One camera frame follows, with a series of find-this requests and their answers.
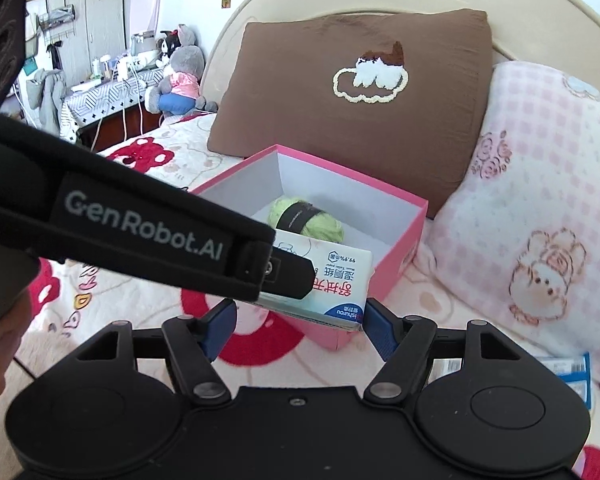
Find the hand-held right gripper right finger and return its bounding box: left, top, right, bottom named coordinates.
left=362, top=298, right=523, bottom=406

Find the blue wipes packet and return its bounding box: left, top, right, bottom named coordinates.
left=432, top=352, right=593, bottom=411

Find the black and white plush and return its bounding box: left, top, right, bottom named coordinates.
left=155, top=30, right=182, bottom=67

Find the wire rack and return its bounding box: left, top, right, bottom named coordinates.
left=36, top=4, right=77, bottom=37

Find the brown pillow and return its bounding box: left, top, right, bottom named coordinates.
left=207, top=9, right=495, bottom=220

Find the black cable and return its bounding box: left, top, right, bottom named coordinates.
left=12, top=355, right=36, bottom=381

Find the person's left hand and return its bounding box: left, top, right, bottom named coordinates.
left=0, top=292, right=31, bottom=431

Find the pink checked pillow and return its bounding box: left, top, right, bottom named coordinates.
left=427, top=60, right=600, bottom=386

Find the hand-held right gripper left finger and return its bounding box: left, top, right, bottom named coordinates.
left=75, top=299, right=237, bottom=407

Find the white tissue packet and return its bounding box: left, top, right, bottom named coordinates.
left=255, top=232, right=373, bottom=333

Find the grey hanging garment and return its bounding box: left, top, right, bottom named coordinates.
left=27, top=69, right=67, bottom=132

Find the green yarn ball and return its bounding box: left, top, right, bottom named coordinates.
left=267, top=197, right=346, bottom=242

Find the white cable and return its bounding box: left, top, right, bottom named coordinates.
left=92, top=67, right=148, bottom=153

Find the white cabinet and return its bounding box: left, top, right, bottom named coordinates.
left=25, top=0, right=126, bottom=91

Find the grey rabbit plush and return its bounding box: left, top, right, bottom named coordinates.
left=145, top=24, right=220, bottom=114

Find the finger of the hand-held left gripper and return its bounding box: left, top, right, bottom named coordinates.
left=235, top=241, right=316, bottom=301

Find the side table with patterned cloth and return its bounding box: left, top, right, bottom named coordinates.
left=60, top=67, right=167, bottom=142

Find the pink cardboard box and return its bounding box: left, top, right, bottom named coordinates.
left=189, top=144, right=429, bottom=352

